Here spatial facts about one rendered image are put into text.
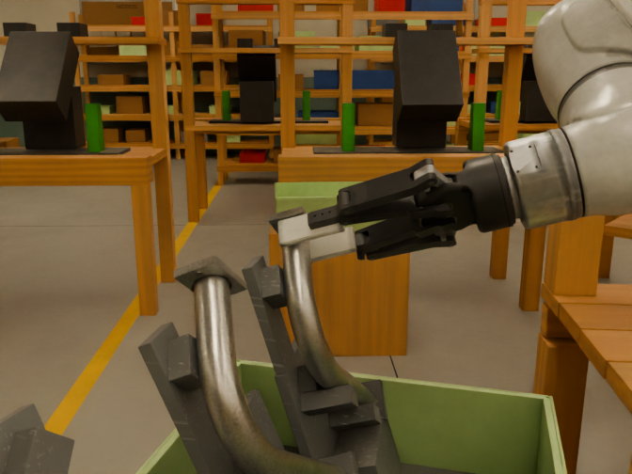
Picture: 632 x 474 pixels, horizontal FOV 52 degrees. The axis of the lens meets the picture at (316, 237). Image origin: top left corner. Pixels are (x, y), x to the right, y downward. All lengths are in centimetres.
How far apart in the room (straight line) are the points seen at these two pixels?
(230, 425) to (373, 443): 32
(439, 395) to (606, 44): 45
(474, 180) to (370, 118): 734
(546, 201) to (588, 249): 85
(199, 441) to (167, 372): 6
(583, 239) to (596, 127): 83
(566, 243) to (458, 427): 68
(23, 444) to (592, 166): 50
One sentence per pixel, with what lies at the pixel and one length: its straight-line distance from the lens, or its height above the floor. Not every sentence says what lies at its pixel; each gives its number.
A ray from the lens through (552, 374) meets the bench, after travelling 156.
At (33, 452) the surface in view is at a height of 113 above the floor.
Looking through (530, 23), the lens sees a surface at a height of 206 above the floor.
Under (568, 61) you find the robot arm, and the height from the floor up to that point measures 136.
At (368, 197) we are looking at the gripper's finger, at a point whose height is 123.
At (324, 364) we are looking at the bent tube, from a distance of 67.
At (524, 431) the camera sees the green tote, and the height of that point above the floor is 91.
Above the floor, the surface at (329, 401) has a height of 101.
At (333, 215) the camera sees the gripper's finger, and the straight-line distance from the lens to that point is 65.
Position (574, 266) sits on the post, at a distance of 148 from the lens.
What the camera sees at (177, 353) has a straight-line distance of 53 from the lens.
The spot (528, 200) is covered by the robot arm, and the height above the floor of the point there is 123.
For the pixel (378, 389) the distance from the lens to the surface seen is 85.
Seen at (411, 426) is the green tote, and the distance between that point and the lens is 89.
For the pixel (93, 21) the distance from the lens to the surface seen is 1138.
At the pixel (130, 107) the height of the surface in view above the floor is 80.
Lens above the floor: 135
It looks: 14 degrees down
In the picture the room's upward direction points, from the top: straight up
